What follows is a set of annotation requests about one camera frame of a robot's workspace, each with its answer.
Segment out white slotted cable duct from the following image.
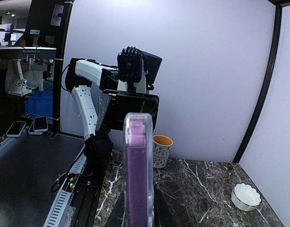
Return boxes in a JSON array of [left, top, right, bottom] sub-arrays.
[[43, 154, 86, 227]]

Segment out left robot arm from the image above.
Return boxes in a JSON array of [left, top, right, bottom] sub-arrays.
[[65, 46, 162, 170]]

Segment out blue storage bin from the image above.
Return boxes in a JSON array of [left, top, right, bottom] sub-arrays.
[[25, 91, 53, 118]]

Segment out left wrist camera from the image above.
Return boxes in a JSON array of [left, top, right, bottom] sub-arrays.
[[117, 46, 148, 94]]

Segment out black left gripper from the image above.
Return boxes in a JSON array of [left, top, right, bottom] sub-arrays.
[[97, 91, 159, 131]]

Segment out phone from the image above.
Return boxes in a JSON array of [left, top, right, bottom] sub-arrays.
[[123, 113, 154, 227]]

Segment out white patterned mug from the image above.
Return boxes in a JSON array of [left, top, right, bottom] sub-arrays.
[[153, 135, 173, 169]]

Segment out phones on side desk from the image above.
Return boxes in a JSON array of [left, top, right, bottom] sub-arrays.
[[6, 116, 48, 138]]

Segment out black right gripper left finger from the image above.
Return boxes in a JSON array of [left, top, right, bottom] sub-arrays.
[[106, 193, 125, 227]]

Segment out small circuit board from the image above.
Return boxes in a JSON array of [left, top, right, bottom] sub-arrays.
[[65, 174, 79, 191]]

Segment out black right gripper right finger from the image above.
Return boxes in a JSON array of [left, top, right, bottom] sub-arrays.
[[154, 186, 179, 227]]

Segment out left black frame post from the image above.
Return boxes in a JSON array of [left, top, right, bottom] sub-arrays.
[[232, 4, 284, 164]]

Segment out white scalloped bowl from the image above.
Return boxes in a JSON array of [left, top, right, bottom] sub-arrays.
[[231, 183, 262, 212]]

